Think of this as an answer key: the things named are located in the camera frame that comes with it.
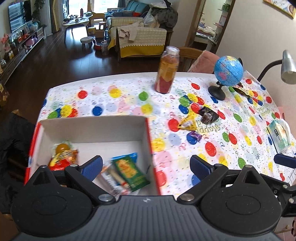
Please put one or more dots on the blue snack packet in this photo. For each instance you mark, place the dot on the blue snack packet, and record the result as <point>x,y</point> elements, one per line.
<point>131,156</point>

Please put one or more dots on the green snack packet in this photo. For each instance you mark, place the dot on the green snack packet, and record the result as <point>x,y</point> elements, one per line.
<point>128,170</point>

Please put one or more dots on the red and white cardboard box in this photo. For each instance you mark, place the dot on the red and white cardboard box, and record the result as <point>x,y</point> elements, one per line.
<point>106,136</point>

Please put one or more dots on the open dark wrapper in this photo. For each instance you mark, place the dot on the open dark wrapper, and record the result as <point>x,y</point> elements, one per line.
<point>239,89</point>

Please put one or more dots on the small sausage snack stick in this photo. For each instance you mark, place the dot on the small sausage snack stick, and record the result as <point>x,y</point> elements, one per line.
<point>117,184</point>

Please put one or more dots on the coffee table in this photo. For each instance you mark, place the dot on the coffee table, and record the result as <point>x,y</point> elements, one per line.
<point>75,23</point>

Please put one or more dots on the tea drink bottle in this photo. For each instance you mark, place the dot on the tea drink bottle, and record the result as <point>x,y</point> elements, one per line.
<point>168,67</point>

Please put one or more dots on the colourful balloon tablecloth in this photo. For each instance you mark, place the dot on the colourful balloon tablecloth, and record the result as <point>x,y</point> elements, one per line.
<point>243,207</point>

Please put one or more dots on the long tv cabinet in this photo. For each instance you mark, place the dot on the long tv cabinet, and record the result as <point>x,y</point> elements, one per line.
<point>20,52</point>

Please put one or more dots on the wooden chair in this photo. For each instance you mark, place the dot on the wooden chair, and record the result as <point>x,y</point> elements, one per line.
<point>187,57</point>

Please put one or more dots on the sofa with yellow cover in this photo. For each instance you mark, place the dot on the sofa with yellow cover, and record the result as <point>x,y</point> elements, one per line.
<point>129,37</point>

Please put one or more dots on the red orange snack bag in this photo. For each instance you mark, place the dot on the red orange snack bag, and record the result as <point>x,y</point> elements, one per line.
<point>63,159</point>

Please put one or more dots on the dark brown wrapped candy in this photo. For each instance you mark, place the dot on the dark brown wrapped candy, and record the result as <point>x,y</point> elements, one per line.
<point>206,118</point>

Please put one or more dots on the small round stool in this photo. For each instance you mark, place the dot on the small round stool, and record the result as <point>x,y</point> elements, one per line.
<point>86,41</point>

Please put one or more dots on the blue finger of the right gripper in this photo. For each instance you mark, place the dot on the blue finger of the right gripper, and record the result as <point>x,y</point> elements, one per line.
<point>285,160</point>

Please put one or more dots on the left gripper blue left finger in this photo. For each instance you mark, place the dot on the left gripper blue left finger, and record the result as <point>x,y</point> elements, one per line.
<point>81,178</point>

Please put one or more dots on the black snack packet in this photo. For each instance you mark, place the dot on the black snack packet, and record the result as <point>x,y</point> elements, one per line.
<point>208,110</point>

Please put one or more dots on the blue desk globe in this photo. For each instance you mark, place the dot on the blue desk globe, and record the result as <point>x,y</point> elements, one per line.
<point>228,71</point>

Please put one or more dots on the purple wrapped candy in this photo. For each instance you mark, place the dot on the purple wrapped candy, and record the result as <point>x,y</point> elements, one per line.
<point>196,135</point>

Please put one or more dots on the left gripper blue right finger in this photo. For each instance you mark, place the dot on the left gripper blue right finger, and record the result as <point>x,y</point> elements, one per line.
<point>210,177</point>

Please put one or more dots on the silver desk lamp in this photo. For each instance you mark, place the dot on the silver desk lamp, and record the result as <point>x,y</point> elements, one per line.
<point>287,71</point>

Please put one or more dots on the flat screen television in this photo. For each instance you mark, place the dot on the flat screen television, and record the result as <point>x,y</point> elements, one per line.
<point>19,14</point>

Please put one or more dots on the tissue pack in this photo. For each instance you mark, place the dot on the tissue pack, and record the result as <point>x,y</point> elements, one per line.
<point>281,135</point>

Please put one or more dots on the yellow triangular snack packet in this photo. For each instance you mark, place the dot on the yellow triangular snack packet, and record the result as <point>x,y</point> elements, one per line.
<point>189,122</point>

